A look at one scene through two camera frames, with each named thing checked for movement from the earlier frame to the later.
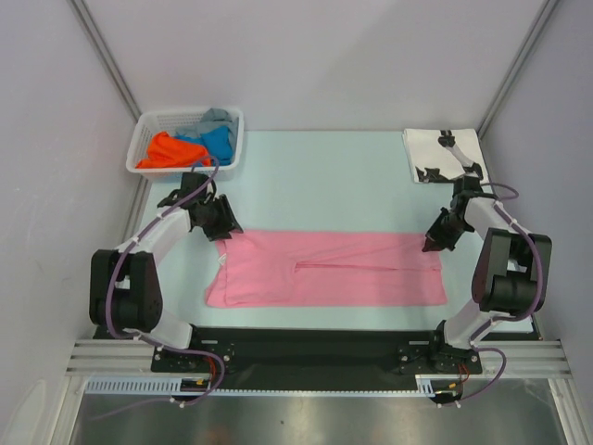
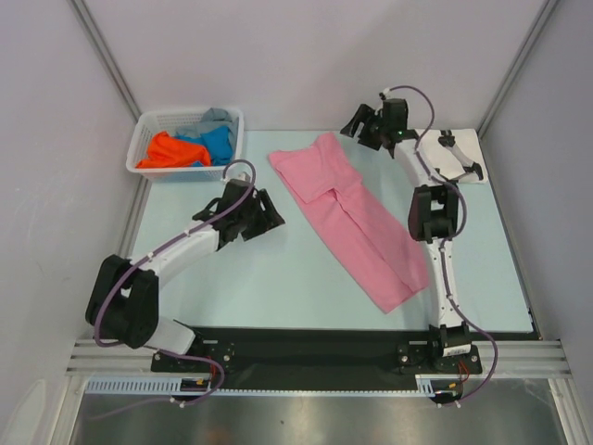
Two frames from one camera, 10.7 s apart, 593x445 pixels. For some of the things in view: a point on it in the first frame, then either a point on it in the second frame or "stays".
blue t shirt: x=218 y=144 stays
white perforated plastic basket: x=151 y=123 stays
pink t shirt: x=296 y=268 → x=378 y=247
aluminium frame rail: x=111 y=358 stays
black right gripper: x=435 y=234 → x=365 y=115
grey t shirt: x=213 y=119 stays
